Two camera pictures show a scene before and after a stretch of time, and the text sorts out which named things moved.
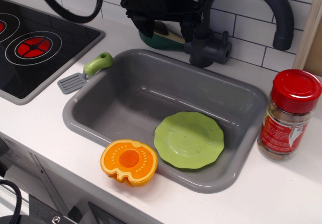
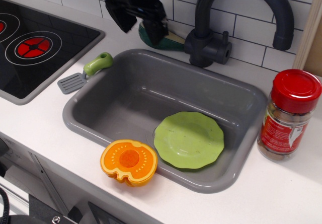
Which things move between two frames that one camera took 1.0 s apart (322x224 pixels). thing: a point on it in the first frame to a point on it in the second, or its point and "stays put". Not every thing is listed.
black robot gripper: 144,10 to 126,2
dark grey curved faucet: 203,49 stays put
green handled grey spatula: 75,81 stays put
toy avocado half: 162,39 stays put
